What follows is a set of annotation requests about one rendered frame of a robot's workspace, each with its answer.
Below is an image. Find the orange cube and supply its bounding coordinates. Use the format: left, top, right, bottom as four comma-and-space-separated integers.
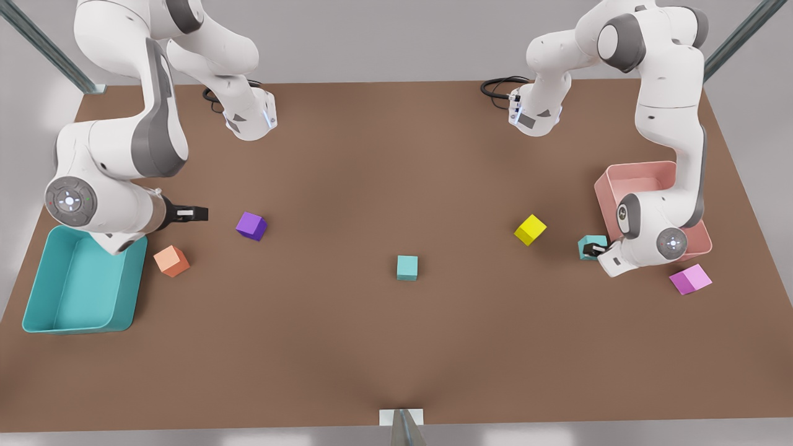
154, 245, 191, 278

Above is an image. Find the yellow cube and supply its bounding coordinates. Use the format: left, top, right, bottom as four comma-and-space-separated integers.
514, 214, 548, 247

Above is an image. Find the purple cube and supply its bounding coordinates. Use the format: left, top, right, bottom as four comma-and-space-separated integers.
235, 212, 268, 242

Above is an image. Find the pink plastic bin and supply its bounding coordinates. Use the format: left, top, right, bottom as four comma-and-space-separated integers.
594, 161, 713, 261

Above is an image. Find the pink cube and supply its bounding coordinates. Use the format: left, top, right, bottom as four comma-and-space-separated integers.
669, 264, 713, 295

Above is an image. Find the teal plastic bin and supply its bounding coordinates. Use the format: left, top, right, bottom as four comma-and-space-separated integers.
22, 225, 149, 335

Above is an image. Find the black cable loop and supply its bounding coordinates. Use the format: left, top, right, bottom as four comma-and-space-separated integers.
480, 76, 532, 111
203, 79, 263, 114

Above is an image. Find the silver frame post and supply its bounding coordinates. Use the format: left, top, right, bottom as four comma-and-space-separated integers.
704, 0, 788, 83
0, 0, 107, 95
379, 408, 427, 446

